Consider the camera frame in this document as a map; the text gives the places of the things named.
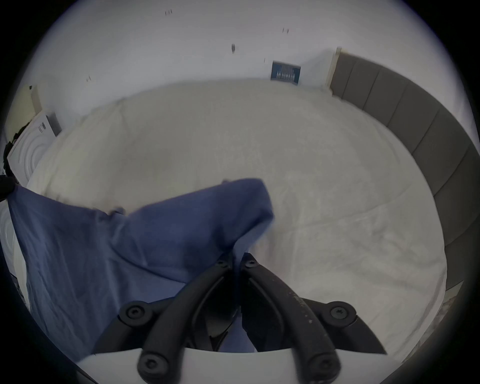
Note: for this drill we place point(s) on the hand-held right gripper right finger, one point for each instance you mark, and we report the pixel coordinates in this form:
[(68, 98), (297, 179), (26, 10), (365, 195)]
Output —
[(285, 311)]

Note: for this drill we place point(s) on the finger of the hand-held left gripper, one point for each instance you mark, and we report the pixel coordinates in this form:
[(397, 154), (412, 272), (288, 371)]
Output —
[(5, 187)]

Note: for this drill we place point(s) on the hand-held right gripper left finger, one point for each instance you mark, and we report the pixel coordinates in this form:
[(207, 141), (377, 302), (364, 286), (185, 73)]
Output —
[(180, 318)]

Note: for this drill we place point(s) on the dark blue shirt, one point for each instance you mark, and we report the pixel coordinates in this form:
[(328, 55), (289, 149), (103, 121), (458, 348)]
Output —
[(112, 247)]

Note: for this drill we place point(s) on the white washing machine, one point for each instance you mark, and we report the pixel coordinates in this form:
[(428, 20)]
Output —
[(30, 144)]

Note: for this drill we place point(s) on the bed with beige sheet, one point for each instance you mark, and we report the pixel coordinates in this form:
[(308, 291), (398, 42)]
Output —
[(262, 157)]

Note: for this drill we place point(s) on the grey padded headboard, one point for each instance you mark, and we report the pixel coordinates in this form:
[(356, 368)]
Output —
[(431, 123)]

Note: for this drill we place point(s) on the blue sign on wall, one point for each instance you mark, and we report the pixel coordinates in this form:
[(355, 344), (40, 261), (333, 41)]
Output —
[(285, 72)]

